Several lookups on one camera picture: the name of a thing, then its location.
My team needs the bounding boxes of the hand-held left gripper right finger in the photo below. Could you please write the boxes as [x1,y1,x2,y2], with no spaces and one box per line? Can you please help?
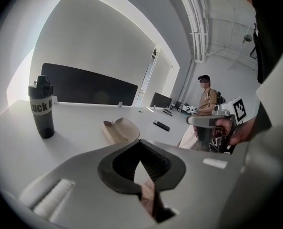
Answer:
[140,138,250,224]

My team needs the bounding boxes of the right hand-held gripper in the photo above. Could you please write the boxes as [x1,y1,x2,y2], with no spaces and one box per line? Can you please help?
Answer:
[186,96,249,155]

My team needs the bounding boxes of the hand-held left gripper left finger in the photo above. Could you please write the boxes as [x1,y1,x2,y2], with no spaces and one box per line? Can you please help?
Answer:
[19,139,158,229]

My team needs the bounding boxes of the beige glasses case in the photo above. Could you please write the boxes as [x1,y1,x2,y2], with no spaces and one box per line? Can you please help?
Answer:
[103,117,141,145]

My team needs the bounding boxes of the person's right forearm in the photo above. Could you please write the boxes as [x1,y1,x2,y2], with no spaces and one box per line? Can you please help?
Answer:
[243,114,264,142]

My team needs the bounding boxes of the person's right hand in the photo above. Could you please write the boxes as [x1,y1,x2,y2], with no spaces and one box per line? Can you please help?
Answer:
[215,118,252,146]

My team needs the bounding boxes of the short black divider panel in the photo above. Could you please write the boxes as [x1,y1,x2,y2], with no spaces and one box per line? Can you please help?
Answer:
[149,92,173,108]

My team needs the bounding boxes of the black shaker bottle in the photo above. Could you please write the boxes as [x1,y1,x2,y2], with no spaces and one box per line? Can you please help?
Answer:
[28,75,55,139]

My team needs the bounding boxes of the white ceiling pipes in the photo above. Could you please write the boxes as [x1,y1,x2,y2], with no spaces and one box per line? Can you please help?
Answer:
[177,0,212,64]

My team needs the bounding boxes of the long black divider panel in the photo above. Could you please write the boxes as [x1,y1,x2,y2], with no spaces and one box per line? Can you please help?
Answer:
[40,62,139,107]

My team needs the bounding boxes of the person's black shirt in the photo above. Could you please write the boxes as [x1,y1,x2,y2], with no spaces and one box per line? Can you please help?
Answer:
[252,0,283,84]

